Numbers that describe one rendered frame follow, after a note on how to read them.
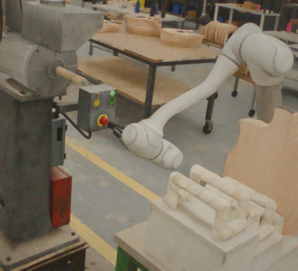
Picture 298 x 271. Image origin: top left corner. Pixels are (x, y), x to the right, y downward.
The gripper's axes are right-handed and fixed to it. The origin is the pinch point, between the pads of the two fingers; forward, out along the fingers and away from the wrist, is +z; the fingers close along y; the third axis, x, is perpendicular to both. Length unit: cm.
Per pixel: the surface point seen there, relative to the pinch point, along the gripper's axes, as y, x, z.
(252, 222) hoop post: -29, 12, -95
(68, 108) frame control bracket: -12.9, 4.7, 18.7
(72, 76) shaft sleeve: -28.5, 28.3, -5.7
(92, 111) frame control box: -6.1, 5.4, 8.7
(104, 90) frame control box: 0.4, 14.4, 9.3
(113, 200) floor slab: 65, -97, 68
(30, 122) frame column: -29.3, -2.0, 25.7
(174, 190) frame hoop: -45, 19, -79
